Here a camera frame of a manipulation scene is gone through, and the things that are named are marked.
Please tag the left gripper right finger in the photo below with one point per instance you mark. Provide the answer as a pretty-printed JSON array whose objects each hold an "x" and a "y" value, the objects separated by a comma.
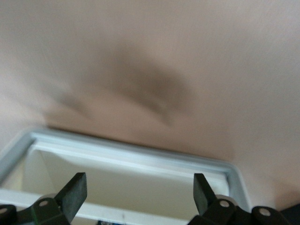
[{"x": 202, "y": 197}]

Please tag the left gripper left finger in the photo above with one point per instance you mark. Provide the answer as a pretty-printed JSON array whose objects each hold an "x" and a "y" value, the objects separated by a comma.
[{"x": 72, "y": 194}]

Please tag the brown table mat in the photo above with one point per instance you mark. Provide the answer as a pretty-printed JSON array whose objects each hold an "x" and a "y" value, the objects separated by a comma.
[{"x": 150, "y": 58}]

